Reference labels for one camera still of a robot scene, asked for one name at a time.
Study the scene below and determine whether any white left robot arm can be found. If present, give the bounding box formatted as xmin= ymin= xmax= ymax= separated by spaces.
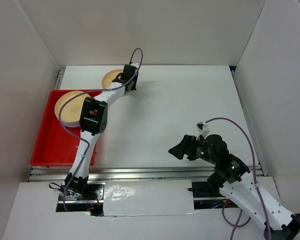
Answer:
xmin=65 ymin=62 xmax=141 ymax=200

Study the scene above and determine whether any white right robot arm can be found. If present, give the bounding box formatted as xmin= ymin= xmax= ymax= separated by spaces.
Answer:
xmin=168 ymin=134 xmax=300 ymax=240

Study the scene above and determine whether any red plastic bin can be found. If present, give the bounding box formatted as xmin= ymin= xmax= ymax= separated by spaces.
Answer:
xmin=30 ymin=89 xmax=104 ymax=169

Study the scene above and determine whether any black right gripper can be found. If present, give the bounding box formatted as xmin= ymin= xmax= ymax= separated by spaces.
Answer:
xmin=168 ymin=133 xmax=217 ymax=164

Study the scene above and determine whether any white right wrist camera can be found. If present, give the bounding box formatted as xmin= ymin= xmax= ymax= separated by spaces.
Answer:
xmin=196 ymin=122 xmax=210 ymax=138

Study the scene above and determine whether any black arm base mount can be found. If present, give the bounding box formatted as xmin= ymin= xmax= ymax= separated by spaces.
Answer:
xmin=187 ymin=181 xmax=225 ymax=201

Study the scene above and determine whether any orange plate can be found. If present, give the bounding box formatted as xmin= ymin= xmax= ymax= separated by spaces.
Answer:
xmin=54 ymin=90 xmax=91 ymax=125
xmin=101 ymin=69 xmax=123 ymax=89

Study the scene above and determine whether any white foam cover panel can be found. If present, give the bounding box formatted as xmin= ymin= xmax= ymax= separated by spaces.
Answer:
xmin=103 ymin=180 xmax=195 ymax=217

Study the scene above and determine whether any aluminium table rail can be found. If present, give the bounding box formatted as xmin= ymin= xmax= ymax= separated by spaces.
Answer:
xmin=27 ymin=166 xmax=263 ymax=183

